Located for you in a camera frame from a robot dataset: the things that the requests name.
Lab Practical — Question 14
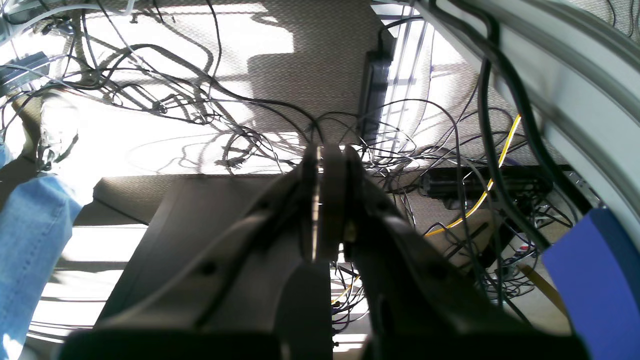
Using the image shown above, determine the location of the white sneaker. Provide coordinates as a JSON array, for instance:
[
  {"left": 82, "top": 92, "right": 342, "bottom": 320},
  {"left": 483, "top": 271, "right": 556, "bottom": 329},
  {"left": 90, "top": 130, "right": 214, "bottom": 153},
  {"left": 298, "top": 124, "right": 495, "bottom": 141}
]
[{"left": 36, "top": 90, "right": 82, "bottom": 174}]

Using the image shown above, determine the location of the grey aluminium frame rail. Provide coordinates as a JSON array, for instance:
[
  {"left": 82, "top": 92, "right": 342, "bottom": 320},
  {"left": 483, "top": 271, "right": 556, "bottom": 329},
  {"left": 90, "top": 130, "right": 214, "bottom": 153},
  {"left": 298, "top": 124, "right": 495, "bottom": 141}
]
[{"left": 415, "top": 0, "right": 640, "bottom": 236}]

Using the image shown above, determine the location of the black power strip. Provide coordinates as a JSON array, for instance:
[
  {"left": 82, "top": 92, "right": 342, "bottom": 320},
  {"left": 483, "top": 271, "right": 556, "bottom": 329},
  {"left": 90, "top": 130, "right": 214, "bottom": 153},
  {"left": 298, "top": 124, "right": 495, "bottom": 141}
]
[{"left": 419, "top": 165, "right": 554, "bottom": 201}]

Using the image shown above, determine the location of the blue jeans leg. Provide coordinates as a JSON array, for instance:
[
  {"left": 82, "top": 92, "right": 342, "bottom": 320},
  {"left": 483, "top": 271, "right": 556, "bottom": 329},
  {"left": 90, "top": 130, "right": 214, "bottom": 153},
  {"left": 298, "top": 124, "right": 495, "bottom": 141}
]
[{"left": 0, "top": 172, "right": 82, "bottom": 360}]

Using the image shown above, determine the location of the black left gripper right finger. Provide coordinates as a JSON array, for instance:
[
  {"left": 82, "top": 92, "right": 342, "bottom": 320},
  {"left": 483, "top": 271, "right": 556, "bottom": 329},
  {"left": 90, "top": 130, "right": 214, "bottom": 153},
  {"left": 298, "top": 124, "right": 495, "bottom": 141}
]
[{"left": 320, "top": 145, "right": 590, "bottom": 360}]

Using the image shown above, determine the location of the blue panel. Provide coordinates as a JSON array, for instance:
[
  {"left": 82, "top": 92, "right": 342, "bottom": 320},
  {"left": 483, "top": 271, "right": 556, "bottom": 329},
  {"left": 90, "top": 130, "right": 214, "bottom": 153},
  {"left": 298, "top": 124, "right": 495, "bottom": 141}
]
[{"left": 542, "top": 208, "right": 640, "bottom": 360}]

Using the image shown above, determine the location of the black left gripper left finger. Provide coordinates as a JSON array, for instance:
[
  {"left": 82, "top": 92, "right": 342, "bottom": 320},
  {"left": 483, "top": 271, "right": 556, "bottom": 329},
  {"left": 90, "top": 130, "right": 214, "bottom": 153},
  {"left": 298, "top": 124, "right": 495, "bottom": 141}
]
[{"left": 60, "top": 149, "right": 333, "bottom": 360}]

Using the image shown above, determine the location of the yellow cable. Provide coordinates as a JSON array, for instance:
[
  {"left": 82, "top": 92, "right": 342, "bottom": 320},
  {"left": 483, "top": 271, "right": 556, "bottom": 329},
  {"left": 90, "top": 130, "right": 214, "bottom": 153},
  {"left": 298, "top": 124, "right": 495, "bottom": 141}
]
[{"left": 331, "top": 114, "right": 522, "bottom": 305}]

